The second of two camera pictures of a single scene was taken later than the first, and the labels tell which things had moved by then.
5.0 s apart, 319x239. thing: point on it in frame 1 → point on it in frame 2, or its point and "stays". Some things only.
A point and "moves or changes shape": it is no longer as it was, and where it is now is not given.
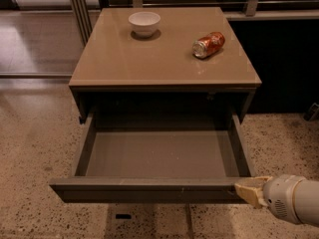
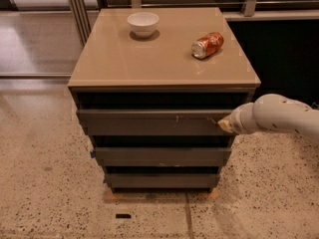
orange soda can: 208,45 stays
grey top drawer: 158,157 moves or changes shape
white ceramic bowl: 144,23 stays
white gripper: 278,196 → 236,122
